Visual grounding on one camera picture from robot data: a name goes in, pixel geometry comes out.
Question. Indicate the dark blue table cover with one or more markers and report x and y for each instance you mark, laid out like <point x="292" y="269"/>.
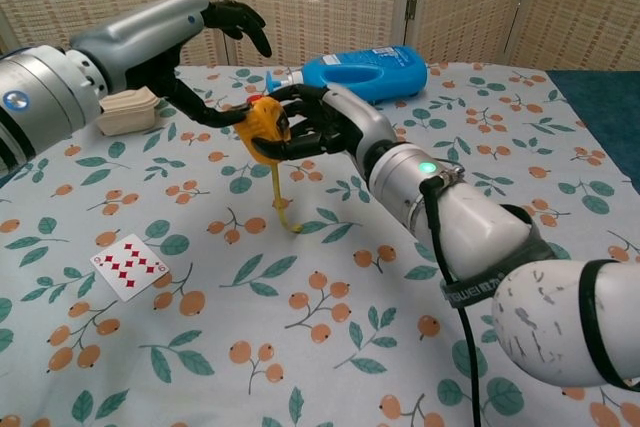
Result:
<point x="605" y="107"/>

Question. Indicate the nine of diamonds card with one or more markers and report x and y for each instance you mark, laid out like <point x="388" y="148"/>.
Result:
<point x="130" y="267"/>

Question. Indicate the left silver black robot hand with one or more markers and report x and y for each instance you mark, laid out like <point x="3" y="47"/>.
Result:
<point x="145" y="37"/>

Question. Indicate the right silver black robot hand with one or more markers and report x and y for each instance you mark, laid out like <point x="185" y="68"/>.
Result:
<point x="355" y="122"/>

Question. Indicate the yellow chick tape measure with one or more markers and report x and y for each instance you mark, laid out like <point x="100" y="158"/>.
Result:
<point x="260" y="122"/>

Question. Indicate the black screen hinge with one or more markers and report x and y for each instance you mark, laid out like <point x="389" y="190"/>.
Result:
<point x="413" y="6"/>

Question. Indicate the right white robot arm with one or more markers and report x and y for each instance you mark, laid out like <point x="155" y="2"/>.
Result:
<point x="480" y="227"/>

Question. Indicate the blue pump detergent bottle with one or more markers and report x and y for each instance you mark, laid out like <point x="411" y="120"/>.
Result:
<point x="360" y="74"/>

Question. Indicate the beige lidded lunch box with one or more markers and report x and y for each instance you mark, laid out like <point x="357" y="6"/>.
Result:
<point x="127" y="114"/>

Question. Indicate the floral printed tablecloth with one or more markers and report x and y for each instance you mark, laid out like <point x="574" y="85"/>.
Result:
<point x="300" y="307"/>

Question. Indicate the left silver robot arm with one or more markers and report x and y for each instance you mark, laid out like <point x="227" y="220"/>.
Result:
<point x="45" y="97"/>

